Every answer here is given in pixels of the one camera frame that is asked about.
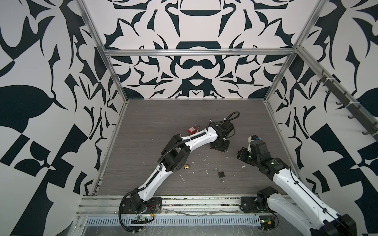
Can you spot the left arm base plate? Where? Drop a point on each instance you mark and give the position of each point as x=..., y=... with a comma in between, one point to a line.
x=153, y=205

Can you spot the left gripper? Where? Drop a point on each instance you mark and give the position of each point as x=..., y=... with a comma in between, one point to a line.
x=224, y=150

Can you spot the white cable duct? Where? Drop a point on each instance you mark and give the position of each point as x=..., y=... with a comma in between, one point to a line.
x=182, y=220

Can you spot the left circuit board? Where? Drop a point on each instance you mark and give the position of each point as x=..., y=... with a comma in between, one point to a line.
x=142, y=220

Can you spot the circuit board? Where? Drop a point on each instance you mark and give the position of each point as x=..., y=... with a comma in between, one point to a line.
x=267, y=224
x=142, y=220

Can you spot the black padlock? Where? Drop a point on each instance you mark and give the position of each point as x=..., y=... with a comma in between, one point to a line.
x=220, y=174

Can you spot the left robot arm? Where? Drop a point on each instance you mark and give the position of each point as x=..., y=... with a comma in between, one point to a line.
x=175, y=155

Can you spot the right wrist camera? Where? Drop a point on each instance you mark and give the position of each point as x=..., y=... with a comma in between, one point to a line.
x=254, y=138

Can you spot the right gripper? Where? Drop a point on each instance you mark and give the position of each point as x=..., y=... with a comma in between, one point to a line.
x=240, y=156

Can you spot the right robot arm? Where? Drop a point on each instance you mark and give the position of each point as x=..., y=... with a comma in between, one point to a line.
x=308, y=214

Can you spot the red padlock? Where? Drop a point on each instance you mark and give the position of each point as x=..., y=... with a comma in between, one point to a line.
x=193, y=129

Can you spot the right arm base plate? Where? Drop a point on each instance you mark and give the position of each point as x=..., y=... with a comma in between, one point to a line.
x=255, y=204

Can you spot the aluminium front rail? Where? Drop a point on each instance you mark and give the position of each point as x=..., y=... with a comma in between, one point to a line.
x=191, y=205

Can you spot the wall hook rack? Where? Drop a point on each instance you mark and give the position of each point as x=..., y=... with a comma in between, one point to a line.
x=346, y=100

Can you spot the right circuit board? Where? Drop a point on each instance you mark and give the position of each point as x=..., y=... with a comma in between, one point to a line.
x=267, y=224

